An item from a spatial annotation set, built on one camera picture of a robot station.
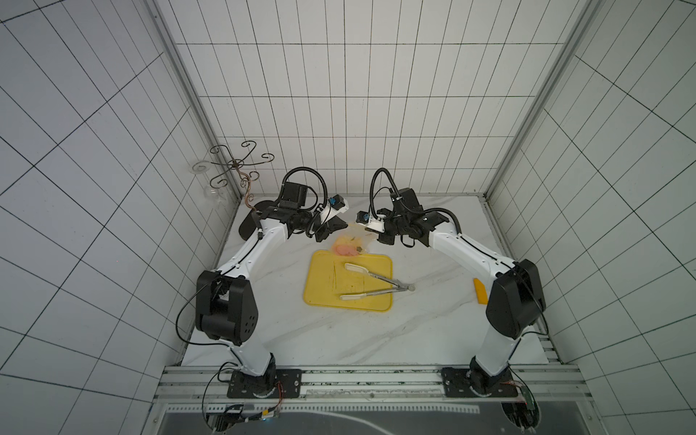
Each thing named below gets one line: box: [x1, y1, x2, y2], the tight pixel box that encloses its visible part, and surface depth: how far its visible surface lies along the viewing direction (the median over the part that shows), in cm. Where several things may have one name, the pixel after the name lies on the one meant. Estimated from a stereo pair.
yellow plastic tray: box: [304, 250, 393, 312], surface depth 94 cm
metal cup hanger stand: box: [210, 140, 275, 213], surface depth 89 cm
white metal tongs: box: [339, 262, 416, 301], surface depth 91 cm
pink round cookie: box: [335, 243, 358, 257], surface depth 96 cm
